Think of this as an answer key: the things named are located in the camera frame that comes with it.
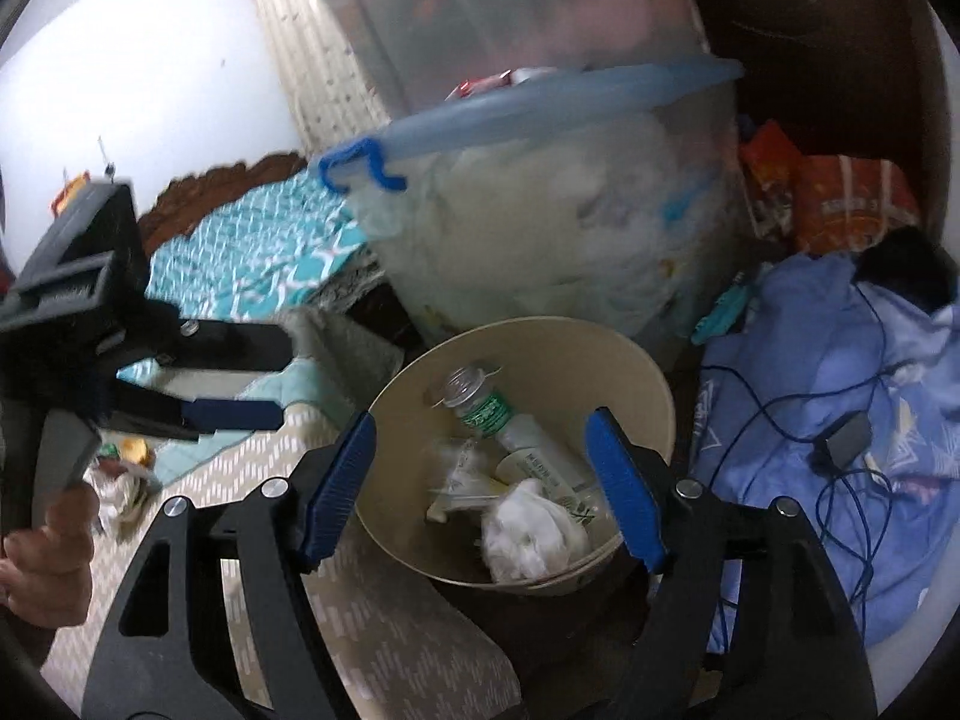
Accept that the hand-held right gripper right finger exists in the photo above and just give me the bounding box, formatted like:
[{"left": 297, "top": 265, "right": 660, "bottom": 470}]
[{"left": 585, "top": 406, "right": 878, "bottom": 720}]

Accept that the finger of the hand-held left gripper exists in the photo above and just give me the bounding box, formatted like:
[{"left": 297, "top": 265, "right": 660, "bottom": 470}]
[
  {"left": 142, "top": 317, "right": 296, "bottom": 377},
  {"left": 112, "top": 381, "right": 290, "bottom": 443}
]

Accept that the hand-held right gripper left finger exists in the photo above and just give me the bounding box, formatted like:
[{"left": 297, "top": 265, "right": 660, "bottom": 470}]
[{"left": 79, "top": 411, "right": 378, "bottom": 720}]

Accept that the silver packet with green edge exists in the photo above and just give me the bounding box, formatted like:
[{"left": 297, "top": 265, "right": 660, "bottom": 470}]
[{"left": 495, "top": 427, "right": 610, "bottom": 535}]

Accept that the large white tissue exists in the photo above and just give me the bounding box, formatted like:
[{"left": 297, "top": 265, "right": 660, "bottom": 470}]
[{"left": 480, "top": 476, "right": 593, "bottom": 586}]

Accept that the beige round bin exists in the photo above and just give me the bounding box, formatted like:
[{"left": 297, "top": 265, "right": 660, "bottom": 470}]
[{"left": 352, "top": 317, "right": 676, "bottom": 597}]

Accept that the green label plastic bottle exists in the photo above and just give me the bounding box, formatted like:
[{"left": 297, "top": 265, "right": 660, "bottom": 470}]
[{"left": 426, "top": 364, "right": 520, "bottom": 445}]

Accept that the person's left hand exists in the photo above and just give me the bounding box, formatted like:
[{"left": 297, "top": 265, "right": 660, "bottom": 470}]
[{"left": 0, "top": 480, "right": 102, "bottom": 632}]

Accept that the teal patterned blanket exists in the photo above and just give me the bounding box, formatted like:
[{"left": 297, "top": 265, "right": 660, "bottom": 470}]
[{"left": 120, "top": 165, "right": 368, "bottom": 481}]

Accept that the yellow and red bag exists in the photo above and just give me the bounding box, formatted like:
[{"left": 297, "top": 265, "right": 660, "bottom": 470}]
[{"left": 51, "top": 172, "right": 95, "bottom": 215}]

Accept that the clear plastic wrapper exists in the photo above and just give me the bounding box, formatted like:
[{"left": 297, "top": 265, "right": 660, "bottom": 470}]
[{"left": 424, "top": 435, "right": 512, "bottom": 527}]

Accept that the small crumpled white tissue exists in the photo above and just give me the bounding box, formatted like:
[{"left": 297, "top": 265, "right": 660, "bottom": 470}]
[{"left": 88, "top": 456, "right": 160, "bottom": 539}]

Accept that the carved wooden headboard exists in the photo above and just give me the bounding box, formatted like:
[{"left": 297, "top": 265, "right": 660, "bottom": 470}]
[{"left": 139, "top": 150, "right": 308, "bottom": 256}]

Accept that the teal plastic clip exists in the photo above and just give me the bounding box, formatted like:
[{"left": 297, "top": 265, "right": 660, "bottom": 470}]
[{"left": 692, "top": 270, "right": 755, "bottom": 347}]

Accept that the black charger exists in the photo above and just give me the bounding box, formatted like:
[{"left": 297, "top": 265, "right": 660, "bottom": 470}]
[{"left": 810, "top": 414, "right": 875, "bottom": 477}]

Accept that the light blue printed cloth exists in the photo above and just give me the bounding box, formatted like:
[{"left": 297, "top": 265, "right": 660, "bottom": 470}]
[{"left": 686, "top": 251, "right": 960, "bottom": 653}]

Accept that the clear storage box blue lid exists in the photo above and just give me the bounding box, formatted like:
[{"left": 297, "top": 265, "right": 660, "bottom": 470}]
[{"left": 319, "top": 60, "right": 747, "bottom": 350}]

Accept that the beige patterned curtain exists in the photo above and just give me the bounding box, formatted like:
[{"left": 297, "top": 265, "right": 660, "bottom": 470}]
[{"left": 247, "top": 0, "right": 406, "bottom": 166}]

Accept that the orange snack packet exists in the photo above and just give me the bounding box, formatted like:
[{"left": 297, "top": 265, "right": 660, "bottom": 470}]
[
  {"left": 739, "top": 120, "right": 805, "bottom": 241},
  {"left": 793, "top": 154, "right": 925, "bottom": 254}
]

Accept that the black cloth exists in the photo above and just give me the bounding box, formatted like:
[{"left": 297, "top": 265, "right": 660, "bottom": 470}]
[{"left": 855, "top": 225, "right": 958, "bottom": 312}]

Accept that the clear storage box teal lid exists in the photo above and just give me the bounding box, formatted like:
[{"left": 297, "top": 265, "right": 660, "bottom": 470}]
[{"left": 296, "top": 0, "right": 710, "bottom": 121}]

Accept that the black cable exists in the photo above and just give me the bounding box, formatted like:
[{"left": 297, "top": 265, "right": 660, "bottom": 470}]
[{"left": 701, "top": 262, "right": 947, "bottom": 616}]

